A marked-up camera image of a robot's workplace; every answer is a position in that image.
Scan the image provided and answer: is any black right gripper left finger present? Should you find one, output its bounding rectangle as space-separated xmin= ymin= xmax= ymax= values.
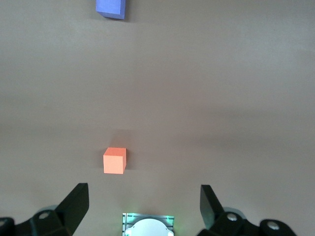
xmin=0 ymin=182 xmax=90 ymax=236

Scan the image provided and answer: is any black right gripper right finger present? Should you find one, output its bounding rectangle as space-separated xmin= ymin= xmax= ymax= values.
xmin=198 ymin=184 xmax=297 ymax=236

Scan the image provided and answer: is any orange foam block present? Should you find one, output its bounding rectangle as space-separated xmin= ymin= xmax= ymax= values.
xmin=102 ymin=147 xmax=127 ymax=175

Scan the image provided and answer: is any purple foam block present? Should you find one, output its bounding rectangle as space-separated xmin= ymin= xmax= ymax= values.
xmin=95 ymin=0 xmax=126 ymax=20

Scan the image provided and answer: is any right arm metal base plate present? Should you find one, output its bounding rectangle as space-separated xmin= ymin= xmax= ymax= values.
xmin=122 ymin=212 xmax=175 ymax=236

